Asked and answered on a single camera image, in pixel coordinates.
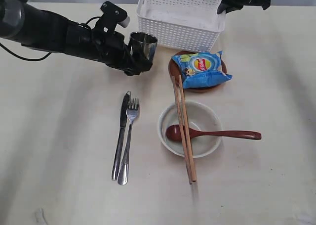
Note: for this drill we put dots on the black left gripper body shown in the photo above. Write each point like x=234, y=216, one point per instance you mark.
x=97, y=45

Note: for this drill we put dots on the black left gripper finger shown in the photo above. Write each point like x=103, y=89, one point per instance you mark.
x=135, y=61

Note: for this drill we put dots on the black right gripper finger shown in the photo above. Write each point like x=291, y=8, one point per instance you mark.
x=229, y=6

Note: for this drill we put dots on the silver metal spoon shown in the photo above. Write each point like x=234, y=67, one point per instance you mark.
x=143, y=45

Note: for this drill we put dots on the brown round wooden plate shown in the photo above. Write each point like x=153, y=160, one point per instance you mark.
x=174, y=70

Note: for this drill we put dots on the wooden chopstick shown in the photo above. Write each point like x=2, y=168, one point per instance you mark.
x=182, y=134
x=189, y=150

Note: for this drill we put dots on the silver fork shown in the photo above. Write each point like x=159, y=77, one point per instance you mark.
x=132, y=113

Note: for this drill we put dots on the white perforated plastic basket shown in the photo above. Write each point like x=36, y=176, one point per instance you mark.
x=191, y=25

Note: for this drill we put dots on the blue chips bag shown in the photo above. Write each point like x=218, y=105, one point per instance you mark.
x=201, y=70

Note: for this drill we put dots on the brown wooden spoon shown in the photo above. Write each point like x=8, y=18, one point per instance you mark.
x=173, y=133

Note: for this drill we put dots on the silver table knife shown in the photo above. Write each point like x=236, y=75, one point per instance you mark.
x=123, y=120

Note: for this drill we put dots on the grey-green ceramic bowl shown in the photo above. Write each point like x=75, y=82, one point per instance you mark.
x=200, y=117

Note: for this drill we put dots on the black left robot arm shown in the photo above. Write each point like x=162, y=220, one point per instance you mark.
x=53, y=33

